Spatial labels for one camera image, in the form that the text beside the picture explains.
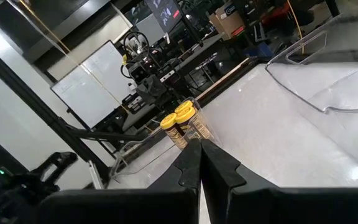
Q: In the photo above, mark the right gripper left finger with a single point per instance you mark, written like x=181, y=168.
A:
x=154, y=205

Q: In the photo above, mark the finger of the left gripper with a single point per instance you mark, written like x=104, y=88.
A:
x=146, y=93
x=158, y=88

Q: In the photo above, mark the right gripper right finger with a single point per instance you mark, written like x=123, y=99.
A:
x=259, y=205

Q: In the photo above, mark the black spice can yellow lid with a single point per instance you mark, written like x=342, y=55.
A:
x=168, y=120
x=185, y=115
x=182, y=105

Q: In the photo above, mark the clear plastic bin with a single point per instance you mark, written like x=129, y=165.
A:
x=337, y=87
x=141, y=161

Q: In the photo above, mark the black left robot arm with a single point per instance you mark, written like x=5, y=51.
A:
x=182, y=90

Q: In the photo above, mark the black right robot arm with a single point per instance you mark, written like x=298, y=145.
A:
x=17, y=193

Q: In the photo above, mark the white whiteboard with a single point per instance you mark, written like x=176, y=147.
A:
x=85, y=93

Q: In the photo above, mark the dark grey desk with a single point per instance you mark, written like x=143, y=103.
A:
x=204, y=46

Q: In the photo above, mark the monitor with pink stripe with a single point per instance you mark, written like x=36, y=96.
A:
x=163, y=14

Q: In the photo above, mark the brown cardboard box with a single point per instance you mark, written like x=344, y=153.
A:
x=228, y=21

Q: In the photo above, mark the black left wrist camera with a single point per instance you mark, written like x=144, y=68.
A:
x=138, y=73

